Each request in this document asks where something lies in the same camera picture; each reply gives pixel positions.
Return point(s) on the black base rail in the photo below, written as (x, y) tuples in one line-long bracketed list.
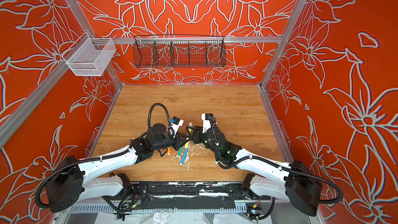
[(187, 195)]

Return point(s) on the blue highlighter pen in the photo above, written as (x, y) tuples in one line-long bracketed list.
[(184, 157)]

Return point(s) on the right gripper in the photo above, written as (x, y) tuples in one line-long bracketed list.
[(199, 130)]

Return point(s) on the yellow highlighter pen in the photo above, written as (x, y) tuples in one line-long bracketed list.
[(187, 143)]

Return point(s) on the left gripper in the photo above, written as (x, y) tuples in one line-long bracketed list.
[(179, 140)]

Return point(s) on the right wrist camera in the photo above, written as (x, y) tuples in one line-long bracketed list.
[(206, 122)]

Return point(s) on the black wire basket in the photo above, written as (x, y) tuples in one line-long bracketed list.
[(186, 51)]

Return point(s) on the white mesh basket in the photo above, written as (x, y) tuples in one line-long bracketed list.
[(89, 56)]

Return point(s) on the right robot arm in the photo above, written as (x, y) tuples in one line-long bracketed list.
[(293, 182)]

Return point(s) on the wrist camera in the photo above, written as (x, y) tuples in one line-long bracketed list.
[(175, 124), (206, 122)]

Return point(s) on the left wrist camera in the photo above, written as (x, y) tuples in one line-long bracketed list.
[(175, 124)]

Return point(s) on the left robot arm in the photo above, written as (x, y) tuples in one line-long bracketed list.
[(74, 179)]

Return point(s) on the green highlighter pen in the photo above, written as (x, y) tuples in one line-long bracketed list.
[(180, 151)]

